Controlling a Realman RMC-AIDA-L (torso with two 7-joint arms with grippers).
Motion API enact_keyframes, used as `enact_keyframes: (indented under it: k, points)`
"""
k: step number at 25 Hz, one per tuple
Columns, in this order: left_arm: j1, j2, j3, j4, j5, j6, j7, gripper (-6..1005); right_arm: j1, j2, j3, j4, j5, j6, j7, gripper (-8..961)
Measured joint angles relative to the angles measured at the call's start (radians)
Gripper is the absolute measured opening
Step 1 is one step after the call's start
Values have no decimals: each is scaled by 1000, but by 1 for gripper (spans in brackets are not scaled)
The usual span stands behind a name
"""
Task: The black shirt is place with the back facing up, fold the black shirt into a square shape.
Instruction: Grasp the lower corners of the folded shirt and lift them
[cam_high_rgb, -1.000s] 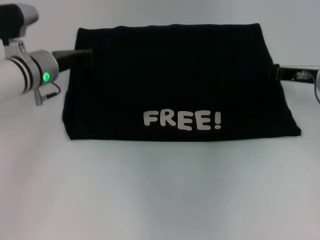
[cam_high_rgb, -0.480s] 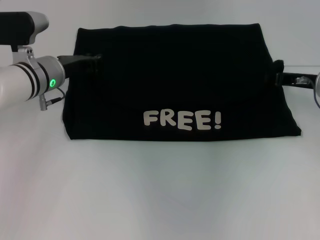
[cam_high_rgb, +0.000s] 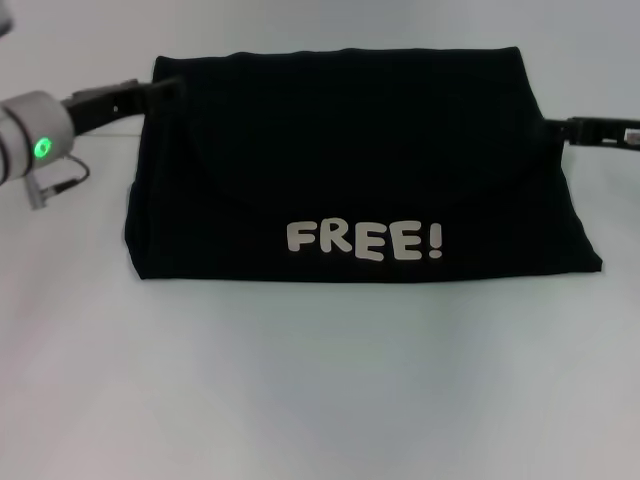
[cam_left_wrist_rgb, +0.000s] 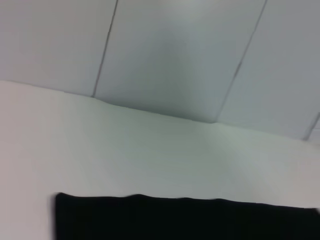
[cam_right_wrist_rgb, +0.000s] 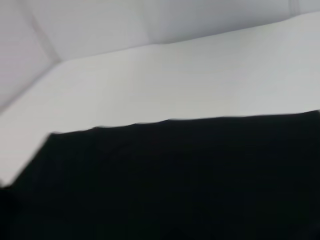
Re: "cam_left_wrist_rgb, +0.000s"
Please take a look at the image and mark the black t-shirt with FREE print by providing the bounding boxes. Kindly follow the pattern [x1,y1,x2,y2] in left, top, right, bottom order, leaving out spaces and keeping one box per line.
[51,192,320,240]

